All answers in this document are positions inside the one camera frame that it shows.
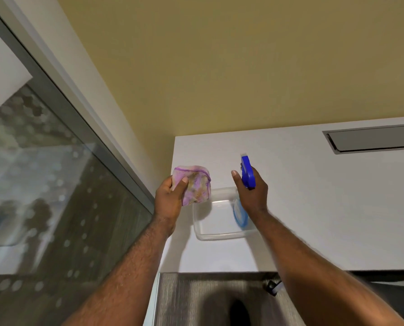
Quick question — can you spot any person's right hand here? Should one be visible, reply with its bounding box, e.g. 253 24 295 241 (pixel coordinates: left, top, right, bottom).
231 166 269 217

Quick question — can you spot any person's left hand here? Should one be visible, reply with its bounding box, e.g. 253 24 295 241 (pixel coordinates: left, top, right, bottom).
154 175 189 228

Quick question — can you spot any blue spray bottle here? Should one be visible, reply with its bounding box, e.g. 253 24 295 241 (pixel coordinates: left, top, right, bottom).
233 153 256 229

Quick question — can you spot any purple cleaning cloth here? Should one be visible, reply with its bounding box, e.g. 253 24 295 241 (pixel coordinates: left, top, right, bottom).
172 165 212 206

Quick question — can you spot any person's right forearm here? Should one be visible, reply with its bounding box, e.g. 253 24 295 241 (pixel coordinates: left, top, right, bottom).
248 208 404 326

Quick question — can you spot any person's left forearm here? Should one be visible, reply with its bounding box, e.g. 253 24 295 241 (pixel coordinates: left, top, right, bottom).
62 214 177 326

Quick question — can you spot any clear plastic container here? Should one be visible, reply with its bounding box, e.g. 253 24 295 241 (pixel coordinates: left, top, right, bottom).
192 187 259 241

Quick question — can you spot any person's black shoe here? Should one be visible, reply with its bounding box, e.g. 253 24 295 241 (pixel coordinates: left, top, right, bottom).
229 299 252 326

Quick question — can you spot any glass window pane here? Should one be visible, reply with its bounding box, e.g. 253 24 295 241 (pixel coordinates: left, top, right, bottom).
0 18 154 326

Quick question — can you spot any black and white cable plug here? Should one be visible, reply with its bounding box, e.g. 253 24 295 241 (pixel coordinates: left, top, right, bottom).
264 280 285 297

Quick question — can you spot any grey window frame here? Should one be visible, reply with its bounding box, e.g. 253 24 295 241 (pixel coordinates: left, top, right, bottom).
0 0 155 214

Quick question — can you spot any grey recessed cable hatch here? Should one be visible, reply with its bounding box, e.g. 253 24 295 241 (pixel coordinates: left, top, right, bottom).
322 124 404 155

